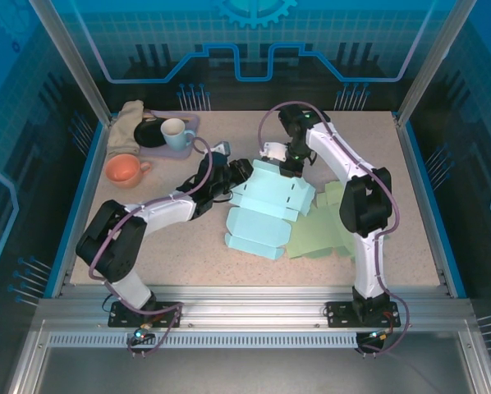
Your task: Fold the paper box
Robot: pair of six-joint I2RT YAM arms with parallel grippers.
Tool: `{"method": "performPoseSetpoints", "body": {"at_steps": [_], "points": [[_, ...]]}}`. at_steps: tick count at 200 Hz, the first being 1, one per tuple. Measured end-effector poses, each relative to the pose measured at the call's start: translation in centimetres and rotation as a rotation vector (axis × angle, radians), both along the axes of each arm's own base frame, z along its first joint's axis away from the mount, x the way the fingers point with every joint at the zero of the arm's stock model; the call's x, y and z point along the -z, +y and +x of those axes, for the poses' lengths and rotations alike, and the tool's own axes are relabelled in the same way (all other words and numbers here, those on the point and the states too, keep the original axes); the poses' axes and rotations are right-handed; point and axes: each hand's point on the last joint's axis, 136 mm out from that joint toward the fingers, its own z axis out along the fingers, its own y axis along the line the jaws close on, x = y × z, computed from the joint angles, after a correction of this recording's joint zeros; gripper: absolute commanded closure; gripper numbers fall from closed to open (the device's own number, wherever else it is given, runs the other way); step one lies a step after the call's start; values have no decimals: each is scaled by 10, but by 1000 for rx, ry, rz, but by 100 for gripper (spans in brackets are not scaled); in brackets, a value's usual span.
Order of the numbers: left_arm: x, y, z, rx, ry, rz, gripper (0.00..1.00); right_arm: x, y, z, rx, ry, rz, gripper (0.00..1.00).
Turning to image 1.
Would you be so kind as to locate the beige folded cloth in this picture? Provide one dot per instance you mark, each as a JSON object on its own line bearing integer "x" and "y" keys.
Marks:
{"x": 122, "y": 127}

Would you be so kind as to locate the aluminium side rail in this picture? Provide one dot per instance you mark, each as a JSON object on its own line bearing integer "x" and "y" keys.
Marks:
{"x": 410, "y": 164}
{"x": 85, "y": 205}

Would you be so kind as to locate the purple plastic tray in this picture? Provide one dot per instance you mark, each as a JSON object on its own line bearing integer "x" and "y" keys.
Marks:
{"x": 177, "y": 154}

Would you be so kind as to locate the aluminium mounting rail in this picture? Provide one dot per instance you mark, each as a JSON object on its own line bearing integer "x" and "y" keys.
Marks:
{"x": 249, "y": 308}

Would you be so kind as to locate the aluminium frame post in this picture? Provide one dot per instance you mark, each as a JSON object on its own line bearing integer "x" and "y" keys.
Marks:
{"x": 431, "y": 61}
{"x": 75, "y": 61}

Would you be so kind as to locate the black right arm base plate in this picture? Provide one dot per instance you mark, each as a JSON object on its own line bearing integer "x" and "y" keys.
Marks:
{"x": 338, "y": 314}

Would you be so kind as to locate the orange ceramic cup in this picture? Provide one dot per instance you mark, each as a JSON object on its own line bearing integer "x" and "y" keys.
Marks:
{"x": 122, "y": 169}

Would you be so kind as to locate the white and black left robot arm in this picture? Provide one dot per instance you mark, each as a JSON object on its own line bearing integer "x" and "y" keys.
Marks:
{"x": 167, "y": 211}

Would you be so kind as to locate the black round plate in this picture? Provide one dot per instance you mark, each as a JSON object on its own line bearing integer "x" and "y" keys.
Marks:
{"x": 147, "y": 134}

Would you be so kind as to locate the wooden utensil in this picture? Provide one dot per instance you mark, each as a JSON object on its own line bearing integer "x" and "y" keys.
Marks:
{"x": 148, "y": 117}

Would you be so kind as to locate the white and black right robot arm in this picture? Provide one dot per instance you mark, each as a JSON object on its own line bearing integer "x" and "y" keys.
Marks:
{"x": 331, "y": 143}

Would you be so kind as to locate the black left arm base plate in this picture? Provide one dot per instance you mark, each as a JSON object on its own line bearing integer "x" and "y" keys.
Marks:
{"x": 118, "y": 316}

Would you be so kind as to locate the light blue ceramic mug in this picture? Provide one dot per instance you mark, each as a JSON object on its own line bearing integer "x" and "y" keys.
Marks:
{"x": 175, "y": 137}

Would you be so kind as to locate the light green paper box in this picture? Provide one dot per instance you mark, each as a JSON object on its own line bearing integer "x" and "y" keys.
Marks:
{"x": 315, "y": 234}

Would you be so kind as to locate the light blue paper box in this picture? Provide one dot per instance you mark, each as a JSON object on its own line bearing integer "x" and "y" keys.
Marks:
{"x": 262, "y": 197}

